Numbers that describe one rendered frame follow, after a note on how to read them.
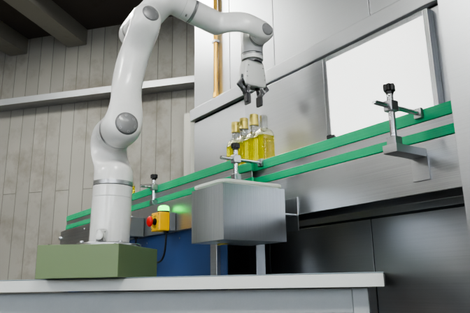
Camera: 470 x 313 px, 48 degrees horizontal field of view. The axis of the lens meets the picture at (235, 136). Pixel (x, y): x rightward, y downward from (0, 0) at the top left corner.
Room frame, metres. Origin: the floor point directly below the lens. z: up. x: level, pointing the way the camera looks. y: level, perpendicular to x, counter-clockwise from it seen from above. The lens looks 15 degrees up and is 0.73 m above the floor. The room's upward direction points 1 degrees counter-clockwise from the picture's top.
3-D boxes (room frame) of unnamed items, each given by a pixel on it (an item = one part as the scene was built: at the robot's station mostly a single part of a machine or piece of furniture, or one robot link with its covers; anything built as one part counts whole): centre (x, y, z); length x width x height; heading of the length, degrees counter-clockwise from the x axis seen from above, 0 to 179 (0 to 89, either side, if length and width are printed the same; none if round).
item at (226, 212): (1.60, -0.03, 0.92); 0.27 x 0.17 x 0.15; 125
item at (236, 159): (1.73, -0.02, 1.12); 0.17 x 0.03 x 0.12; 125
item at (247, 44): (1.88, -0.07, 1.64); 0.09 x 0.08 x 0.13; 30
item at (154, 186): (2.20, 0.36, 1.11); 0.07 x 0.04 x 0.13; 125
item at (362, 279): (2.27, 0.21, 0.73); 1.58 x 1.52 x 0.04; 74
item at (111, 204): (1.64, 0.38, 0.93); 0.19 x 0.19 x 0.18
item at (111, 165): (1.66, 0.40, 1.14); 0.19 x 0.12 x 0.24; 29
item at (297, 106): (1.77, -0.31, 1.32); 0.90 x 0.03 x 0.34; 35
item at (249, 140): (1.89, -0.07, 1.16); 0.06 x 0.06 x 0.21; 36
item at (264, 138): (1.84, -0.10, 1.16); 0.06 x 0.06 x 0.21; 36
